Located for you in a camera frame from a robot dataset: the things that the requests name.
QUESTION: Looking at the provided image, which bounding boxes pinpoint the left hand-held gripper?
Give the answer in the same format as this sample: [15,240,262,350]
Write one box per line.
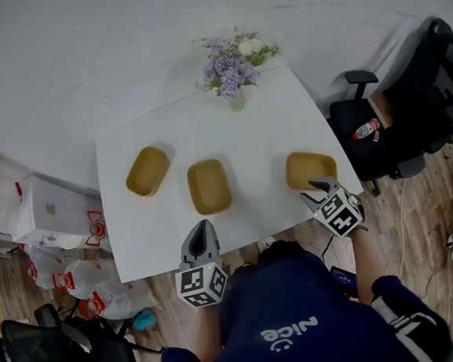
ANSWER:
[170,217,231,311]

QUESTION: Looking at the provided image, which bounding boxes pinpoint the black device with screen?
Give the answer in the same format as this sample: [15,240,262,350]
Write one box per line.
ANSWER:
[327,263,360,302]

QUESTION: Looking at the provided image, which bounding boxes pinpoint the person's navy shirt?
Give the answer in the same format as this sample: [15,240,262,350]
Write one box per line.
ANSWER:
[144,230,453,362]

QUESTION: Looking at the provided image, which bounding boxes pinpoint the black office chair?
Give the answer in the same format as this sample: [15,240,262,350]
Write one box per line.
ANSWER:
[321,14,453,199]
[0,294,164,362]

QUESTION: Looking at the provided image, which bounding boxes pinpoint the person's right forearm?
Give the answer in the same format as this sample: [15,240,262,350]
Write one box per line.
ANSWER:
[346,224,380,308]

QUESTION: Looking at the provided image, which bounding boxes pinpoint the white cable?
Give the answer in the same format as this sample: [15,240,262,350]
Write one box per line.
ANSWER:
[389,175,417,276]

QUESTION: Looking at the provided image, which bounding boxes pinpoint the group of clear water jugs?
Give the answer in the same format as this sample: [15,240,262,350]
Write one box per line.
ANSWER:
[15,205,156,329]

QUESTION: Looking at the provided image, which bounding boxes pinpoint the small red-label water bottle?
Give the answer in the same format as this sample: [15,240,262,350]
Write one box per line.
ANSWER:
[349,117,383,141]

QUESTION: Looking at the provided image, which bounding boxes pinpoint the teal cloth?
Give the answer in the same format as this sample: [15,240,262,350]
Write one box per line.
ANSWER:
[130,307,160,332]

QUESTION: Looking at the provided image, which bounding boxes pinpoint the white water dispenser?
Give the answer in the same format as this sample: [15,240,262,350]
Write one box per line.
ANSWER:
[7,167,107,254]

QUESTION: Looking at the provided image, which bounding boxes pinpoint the person's left forearm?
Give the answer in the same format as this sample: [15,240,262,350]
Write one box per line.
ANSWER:
[192,300,231,362]

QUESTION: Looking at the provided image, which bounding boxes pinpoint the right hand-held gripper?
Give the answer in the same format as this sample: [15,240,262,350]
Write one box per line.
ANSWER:
[299,173,368,242]

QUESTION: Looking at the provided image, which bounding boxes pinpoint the black cable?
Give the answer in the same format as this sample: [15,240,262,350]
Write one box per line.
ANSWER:
[318,233,339,259]

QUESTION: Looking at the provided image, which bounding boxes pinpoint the vase of purple flowers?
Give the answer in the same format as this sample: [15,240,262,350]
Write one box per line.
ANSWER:
[190,21,287,116]

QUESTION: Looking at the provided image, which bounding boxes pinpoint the brown board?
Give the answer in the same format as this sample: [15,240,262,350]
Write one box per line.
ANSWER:
[367,90,396,131]

